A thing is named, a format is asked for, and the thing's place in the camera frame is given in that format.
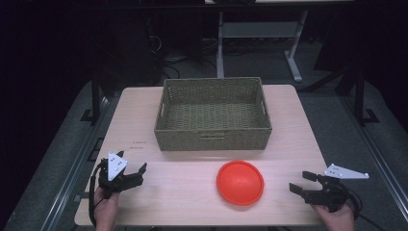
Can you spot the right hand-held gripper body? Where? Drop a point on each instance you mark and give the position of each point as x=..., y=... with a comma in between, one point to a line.
x=332, y=195

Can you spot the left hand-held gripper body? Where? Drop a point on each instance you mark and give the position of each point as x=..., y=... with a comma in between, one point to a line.
x=112, y=184

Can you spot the red plastic bowl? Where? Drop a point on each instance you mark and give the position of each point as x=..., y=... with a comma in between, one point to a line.
x=240, y=183

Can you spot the green woven basket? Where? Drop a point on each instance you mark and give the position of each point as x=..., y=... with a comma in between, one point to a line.
x=213, y=115

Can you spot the person's right hand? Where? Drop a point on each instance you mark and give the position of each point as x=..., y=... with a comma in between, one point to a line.
x=340, y=221

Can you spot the person's left hand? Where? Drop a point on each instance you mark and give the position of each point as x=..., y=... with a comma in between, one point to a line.
x=106, y=211

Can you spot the black metal stand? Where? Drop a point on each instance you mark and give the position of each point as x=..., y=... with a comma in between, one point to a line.
x=360, y=96
x=95, y=99

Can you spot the aluminium rail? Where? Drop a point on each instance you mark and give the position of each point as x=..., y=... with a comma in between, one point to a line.
x=378, y=163
x=70, y=170

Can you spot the white metal desk frame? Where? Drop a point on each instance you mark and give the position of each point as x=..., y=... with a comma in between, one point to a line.
x=256, y=30

